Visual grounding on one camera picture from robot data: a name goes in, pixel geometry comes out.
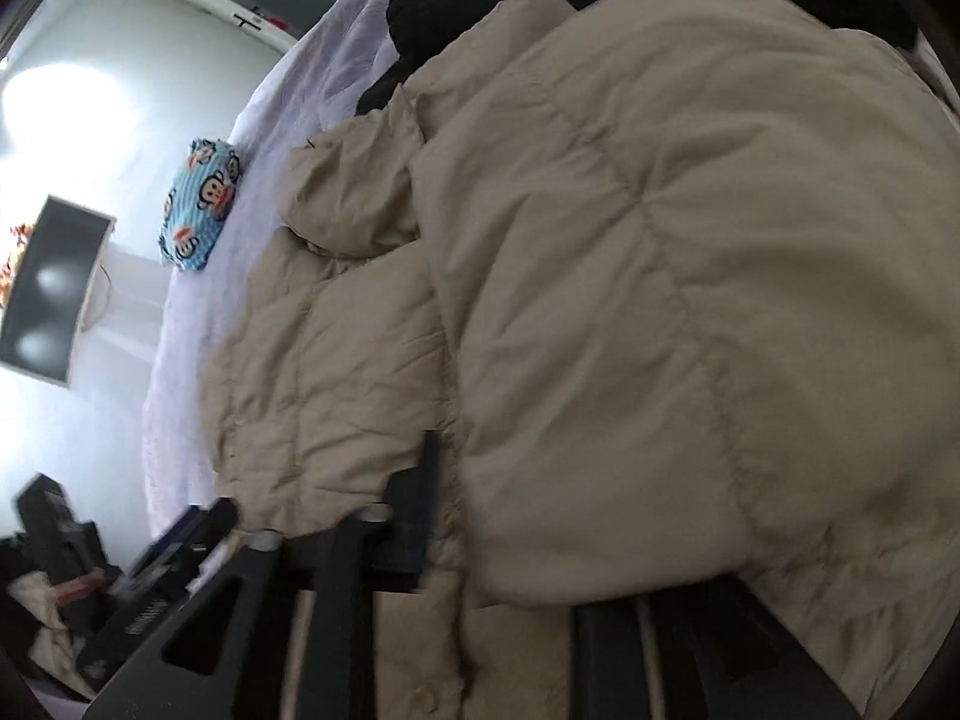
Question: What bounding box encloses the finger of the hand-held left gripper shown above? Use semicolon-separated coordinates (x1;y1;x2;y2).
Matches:
124;497;242;595

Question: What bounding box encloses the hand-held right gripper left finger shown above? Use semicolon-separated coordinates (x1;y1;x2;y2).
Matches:
88;430;445;720

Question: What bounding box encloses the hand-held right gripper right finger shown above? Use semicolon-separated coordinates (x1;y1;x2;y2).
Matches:
571;574;860;720

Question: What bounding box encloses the beige puffer jacket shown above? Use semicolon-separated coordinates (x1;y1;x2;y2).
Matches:
196;0;960;720

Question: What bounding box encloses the person's left forearm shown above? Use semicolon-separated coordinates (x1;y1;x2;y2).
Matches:
6;568;95;697

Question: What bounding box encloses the white furniture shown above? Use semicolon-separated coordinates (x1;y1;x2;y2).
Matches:
79;244;170;361

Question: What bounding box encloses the blue cartoon monkey pillow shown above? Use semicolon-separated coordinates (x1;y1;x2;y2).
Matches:
156;136;244;275

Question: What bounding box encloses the lavender bed blanket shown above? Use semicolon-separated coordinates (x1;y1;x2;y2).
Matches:
139;0;458;541

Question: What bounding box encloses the dark screen with white frame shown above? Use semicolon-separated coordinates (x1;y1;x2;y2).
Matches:
0;193;119;391

